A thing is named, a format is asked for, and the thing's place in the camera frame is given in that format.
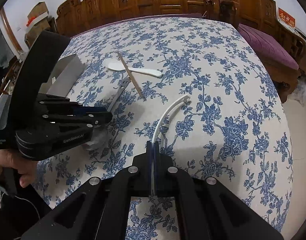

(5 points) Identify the blue floral tablecloth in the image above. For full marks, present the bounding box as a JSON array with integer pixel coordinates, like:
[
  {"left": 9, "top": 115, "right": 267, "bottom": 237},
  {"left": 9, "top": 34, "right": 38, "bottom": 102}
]
[{"left": 34, "top": 17, "right": 293, "bottom": 231}]

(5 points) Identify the left hand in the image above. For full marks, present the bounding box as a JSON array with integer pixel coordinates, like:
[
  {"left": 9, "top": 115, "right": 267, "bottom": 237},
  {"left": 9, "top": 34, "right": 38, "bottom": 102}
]
[{"left": 0, "top": 150, "right": 37, "bottom": 188}]

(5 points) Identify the carved wooden bench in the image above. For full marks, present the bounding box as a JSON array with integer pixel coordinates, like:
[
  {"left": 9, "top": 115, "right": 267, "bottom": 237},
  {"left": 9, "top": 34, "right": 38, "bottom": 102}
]
[{"left": 56, "top": 0, "right": 306, "bottom": 101}]

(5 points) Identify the purple seat cushion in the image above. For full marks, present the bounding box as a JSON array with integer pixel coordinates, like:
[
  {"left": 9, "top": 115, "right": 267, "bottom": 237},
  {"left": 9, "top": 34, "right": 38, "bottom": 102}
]
[{"left": 237, "top": 23, "right": 299, "bottom": 70}]

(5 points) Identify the red sign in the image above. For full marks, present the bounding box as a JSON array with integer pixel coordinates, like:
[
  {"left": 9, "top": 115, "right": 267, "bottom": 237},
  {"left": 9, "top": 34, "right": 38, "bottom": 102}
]
[{"left": 278, "top": 8, "right": 296, "bottom": 28}]

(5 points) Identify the large metal spoon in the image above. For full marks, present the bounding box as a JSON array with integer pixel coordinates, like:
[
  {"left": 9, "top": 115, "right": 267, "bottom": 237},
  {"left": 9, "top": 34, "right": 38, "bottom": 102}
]
[{"left": 82, "top": 127, "right": 108, "bottom": 151}]

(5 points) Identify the white plastic rice spoon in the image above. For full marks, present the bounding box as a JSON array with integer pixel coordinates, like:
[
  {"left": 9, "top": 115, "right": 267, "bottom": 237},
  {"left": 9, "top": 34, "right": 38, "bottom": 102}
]
[{"left": 103, "top": 59, "right": 162, "bottom": 77}]

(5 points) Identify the steel rectangular tray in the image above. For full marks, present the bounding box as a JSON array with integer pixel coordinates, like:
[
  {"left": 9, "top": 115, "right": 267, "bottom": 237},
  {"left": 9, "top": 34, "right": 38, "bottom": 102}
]
[{"left": 39, "top": 54, "right": 86, "bottom": 97}]

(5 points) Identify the cardboard box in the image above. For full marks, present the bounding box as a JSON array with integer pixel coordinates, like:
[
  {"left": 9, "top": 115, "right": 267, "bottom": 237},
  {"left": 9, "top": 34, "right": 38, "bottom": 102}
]
[{"left": 24, "top": 2, "right": 50, "bottom": 48}]

